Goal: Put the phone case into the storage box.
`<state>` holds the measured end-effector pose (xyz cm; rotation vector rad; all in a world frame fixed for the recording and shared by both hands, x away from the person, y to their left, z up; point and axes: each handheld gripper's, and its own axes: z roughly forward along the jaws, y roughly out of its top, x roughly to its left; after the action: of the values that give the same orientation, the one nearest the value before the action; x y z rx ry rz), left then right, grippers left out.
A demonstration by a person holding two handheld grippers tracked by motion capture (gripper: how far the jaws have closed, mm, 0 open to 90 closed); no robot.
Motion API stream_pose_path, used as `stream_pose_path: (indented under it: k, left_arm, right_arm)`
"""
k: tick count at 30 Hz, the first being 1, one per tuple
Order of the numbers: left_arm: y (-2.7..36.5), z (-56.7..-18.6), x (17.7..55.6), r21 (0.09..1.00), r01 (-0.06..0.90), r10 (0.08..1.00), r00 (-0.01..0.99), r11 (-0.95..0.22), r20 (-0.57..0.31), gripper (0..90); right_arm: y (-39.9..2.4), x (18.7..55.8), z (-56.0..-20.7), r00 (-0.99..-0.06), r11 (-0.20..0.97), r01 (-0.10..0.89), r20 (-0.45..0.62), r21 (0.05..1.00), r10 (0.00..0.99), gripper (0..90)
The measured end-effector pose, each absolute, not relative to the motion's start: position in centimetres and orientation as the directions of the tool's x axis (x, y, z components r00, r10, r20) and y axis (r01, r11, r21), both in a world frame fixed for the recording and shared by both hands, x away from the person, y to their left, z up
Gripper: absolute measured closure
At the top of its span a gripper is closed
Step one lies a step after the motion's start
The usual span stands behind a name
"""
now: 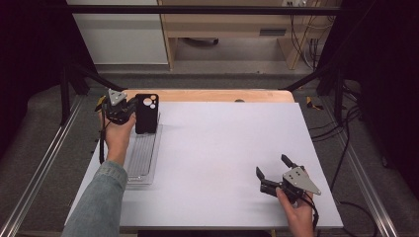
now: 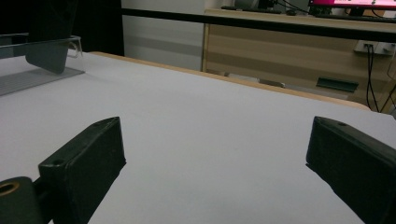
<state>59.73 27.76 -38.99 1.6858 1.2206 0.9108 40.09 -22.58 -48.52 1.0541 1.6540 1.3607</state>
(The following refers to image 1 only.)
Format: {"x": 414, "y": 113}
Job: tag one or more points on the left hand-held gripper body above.
{"x": 115, "y": 112}

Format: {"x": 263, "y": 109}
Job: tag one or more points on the clear plastic packaging tray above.
{"x": 143, "y": 154}

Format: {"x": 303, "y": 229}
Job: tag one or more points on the person's left hand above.
{"x": 117, "y": 138}

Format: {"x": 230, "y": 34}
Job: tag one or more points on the black horizontal frame bar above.
{"x": 197, "y": 10}

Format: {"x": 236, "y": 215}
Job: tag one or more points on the white table board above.
{"x": 214, "y": 191}

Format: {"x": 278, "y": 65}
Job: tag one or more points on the black phone case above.
{"x": 146, "y": 121}

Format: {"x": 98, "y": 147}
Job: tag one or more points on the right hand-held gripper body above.
{"x": 299, "y": 181}

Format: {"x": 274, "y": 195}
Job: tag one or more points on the white power strip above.
{"x": 294, "y": 2}

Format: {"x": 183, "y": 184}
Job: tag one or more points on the light wooden desk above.
{"x": 224, "y": 26}

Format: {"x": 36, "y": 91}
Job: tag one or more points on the aluminium floor rail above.
{"x": 369, "y": 184}
{"x": 39, "y": 166}

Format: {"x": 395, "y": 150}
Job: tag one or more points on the black curtain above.
{"x": 29, "y": 65}
{"x": 388, "y": 82}

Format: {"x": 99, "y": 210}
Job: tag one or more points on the person's right hand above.
{"x": 298, "y": 217}

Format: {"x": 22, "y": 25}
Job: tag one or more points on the black frame stand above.
{"x": 338, "y": 95}
{"x": 65, "y": 95}

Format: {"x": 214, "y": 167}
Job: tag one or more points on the grey desk label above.
{"x": 272, "y": 32}

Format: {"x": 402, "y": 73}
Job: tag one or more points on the white cabinet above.
{"x": 122, "y": 39}

